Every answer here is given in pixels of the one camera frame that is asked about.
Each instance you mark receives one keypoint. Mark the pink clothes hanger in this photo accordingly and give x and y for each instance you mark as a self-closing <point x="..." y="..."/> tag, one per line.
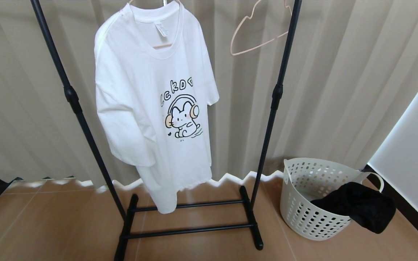
<point x="162" y="45"/>
<point x="252" y="48"/>

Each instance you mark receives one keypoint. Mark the black clothes rack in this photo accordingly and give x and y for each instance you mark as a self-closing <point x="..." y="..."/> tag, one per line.
<point x="71" y="96"/>

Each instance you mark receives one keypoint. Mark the black garment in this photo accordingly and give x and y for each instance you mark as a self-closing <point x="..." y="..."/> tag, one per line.
<point x="361" y="206"/>

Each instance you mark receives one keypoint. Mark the white printed t-shirt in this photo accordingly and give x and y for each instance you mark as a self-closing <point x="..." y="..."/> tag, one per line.
<point x="140" y="108"/>

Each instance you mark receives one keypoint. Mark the white curtain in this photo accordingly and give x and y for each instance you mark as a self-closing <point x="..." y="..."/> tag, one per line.
<point x="339" y="72"/>

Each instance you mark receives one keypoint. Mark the white laundry basket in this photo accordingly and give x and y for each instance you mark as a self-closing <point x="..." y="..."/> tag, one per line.
<point x="296" y="214"/>

